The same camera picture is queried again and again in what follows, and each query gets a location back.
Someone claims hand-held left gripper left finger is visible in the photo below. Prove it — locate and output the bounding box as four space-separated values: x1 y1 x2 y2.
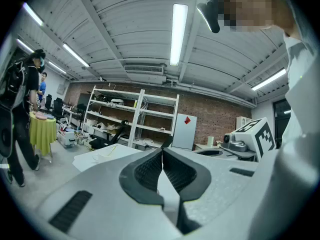
31 148 185 240

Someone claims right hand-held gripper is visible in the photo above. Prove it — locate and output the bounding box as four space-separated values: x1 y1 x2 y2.
194 117 277 163

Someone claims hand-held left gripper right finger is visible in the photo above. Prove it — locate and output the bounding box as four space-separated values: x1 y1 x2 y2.
162 148 260 240

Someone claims small white bowl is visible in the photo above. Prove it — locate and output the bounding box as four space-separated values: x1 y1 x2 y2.
91 145 119 164

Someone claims small golden spoon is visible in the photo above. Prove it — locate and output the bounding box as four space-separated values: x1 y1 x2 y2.
107 144 119 157

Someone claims white cabinet with red sticker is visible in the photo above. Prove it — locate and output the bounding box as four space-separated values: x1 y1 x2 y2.
171 112 198 152

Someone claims white appliance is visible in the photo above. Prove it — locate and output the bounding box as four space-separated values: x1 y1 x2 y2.
235 115 253 133

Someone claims dark door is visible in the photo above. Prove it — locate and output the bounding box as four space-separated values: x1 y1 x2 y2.
271 99 293 143

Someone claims white shelf unit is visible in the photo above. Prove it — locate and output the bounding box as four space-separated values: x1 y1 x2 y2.
129 90 181 152
81 84 146 150

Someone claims storage crate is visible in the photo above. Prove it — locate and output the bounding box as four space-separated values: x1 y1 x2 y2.
56 128 76 149

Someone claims ceiling light tube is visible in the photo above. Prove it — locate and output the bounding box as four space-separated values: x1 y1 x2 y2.
169 3 189 67
16 38 35 54
250 68 288 92
47 60 68 75
61 42 91 68
21 1 45 27

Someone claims operator in white shirt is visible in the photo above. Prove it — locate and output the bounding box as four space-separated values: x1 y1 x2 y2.
247 31 320 240

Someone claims ceiling air conditioner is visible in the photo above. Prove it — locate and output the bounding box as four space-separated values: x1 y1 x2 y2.
123 63 168 85

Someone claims black monitor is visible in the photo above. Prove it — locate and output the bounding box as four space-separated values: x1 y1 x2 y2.
76 92 92 110

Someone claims person's head and neck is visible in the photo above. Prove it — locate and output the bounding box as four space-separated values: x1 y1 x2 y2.
219 0 301 39

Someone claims black backpack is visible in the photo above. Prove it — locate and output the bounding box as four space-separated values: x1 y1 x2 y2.
0 59 28 110

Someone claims black head-worn camera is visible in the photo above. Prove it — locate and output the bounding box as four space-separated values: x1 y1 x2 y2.
196 0 226 34

